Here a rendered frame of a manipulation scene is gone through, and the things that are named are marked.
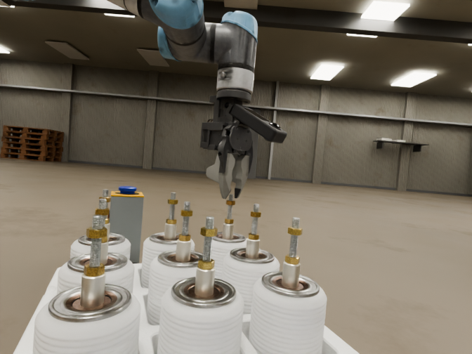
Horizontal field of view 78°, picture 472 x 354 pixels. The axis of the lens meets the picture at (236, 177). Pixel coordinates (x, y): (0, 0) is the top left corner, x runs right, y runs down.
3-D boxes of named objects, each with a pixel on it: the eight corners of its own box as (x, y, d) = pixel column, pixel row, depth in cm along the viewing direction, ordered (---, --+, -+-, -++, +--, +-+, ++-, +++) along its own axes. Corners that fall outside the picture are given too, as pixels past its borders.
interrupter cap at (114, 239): (133, 239, 55) (133, 235, 55) (109, 250, 47) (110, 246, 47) (95, 234, 56) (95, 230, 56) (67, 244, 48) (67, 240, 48)
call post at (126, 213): (100, 334, 66) (109, 196, 64) (102, 318, 72) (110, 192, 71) (134, 330, 68) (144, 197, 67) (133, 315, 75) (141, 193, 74)
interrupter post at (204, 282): (218, 296, 34) (220, 268, 34) (201, 301, 33) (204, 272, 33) (205, 289, 36) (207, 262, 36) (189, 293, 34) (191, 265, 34)
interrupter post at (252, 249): (260, 258, 50) (263, 239, 50) (254, 261, 48) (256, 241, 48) (248, 254, 51) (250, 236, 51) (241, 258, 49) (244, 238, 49)
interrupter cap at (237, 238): (226, 233, 66) (227, 230, 66) (253, 241, 61) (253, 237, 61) (201, 237, 60) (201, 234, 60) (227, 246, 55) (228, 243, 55)
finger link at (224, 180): (208, 195, 62) (215, 153, 63) (230, 199, 58) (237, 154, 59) (197, 194, 59) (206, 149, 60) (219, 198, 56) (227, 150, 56)
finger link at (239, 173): (227, 192, 67) (227, 152, 66) (248, 196, 63) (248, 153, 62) (218, 195, 65) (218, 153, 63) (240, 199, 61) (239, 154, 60)
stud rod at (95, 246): (99, 289, 30) (105, 215, 29) (88, 291, 29) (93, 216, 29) (96, 286, 31) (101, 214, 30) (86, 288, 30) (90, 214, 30)
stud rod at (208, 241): (211, 281, 34) (215, 217, 34) (204, 283, 34) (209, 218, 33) (205, 278, 35) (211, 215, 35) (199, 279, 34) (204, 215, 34)
